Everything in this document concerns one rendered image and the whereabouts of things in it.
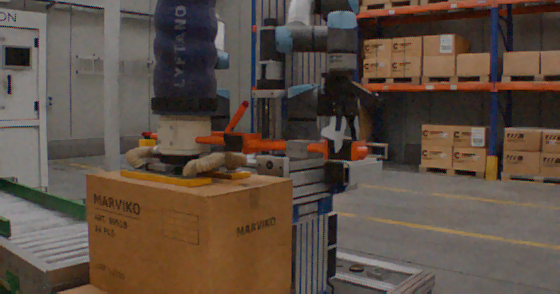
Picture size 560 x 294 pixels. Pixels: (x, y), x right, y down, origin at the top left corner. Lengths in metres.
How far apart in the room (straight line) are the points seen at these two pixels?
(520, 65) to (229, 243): 7.33
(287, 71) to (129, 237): 1.03
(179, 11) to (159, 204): 0.60
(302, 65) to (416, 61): 6.88
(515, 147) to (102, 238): 7.27
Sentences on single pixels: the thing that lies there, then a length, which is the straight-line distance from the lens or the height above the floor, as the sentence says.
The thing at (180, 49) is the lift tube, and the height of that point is 1.36.
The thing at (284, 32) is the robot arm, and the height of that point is 1.39.
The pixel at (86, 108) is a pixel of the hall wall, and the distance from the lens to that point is 11.79.
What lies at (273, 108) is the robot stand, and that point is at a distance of 2.08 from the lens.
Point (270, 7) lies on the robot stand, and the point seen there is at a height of 1.64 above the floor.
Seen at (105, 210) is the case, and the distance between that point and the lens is 1.67.
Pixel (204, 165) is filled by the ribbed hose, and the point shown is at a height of 1.01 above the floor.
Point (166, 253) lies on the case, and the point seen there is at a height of 0.75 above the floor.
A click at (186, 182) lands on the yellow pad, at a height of 0.96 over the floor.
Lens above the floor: 1.18
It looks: 4 degrees down
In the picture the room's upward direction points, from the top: straight up
